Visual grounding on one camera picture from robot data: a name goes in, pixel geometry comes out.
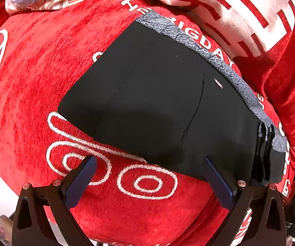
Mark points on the black pants with blue stripes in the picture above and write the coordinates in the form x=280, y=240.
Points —
x=150, y=94

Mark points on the red printed blanket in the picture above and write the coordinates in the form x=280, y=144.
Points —
x=34, y=82

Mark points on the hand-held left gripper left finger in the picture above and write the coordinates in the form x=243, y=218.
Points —
x=80, y=182

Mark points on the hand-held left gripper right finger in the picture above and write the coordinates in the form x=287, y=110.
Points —
x=218, y=184

